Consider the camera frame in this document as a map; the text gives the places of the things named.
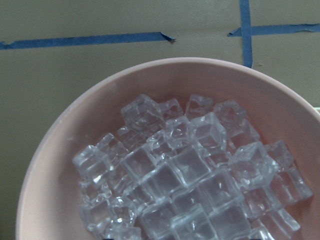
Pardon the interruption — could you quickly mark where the pink bowl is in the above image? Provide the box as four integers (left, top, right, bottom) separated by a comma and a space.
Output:
15, 57, 320, 240

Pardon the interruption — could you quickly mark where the pile of ice cubes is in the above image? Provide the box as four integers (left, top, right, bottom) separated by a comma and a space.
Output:
72, 94, 313, 240

